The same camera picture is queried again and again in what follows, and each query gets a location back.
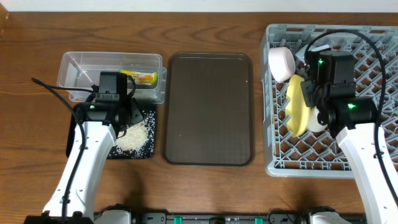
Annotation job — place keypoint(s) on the green snack wrapper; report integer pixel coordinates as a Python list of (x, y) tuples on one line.
[(142, 78)]

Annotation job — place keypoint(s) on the dark brown serving tray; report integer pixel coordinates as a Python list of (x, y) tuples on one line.
[(209, 117)]

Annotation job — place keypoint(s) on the clear plastic bin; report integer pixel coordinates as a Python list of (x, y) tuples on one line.
[(82, 70)]

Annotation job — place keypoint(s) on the grey dishwasher rack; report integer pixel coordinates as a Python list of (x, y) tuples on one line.
[(317, 154)]

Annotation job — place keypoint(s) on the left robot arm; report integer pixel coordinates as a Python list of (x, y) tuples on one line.
[(96, 123)]

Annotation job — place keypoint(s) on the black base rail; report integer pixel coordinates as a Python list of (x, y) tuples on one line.
[(217, 218)]

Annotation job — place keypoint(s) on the light blue bowl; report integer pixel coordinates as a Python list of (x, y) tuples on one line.
[(301, 53)]

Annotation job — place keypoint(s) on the yellow plate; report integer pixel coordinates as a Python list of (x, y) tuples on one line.
[(296, 108)]

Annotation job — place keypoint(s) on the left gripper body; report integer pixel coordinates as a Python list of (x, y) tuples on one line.
[(134, 115)]

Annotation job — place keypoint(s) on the white green cup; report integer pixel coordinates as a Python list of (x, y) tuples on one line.
[(313, 125)]

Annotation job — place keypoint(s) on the wooden chopstick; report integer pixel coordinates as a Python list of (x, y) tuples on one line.
[(274, 127)]

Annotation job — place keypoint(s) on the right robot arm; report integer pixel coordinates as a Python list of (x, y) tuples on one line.
[(351, 120)]

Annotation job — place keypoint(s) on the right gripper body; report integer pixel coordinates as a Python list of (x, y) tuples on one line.
[(306, 93)]

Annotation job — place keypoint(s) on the white rice pile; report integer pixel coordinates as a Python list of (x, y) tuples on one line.
[(138, 141)]

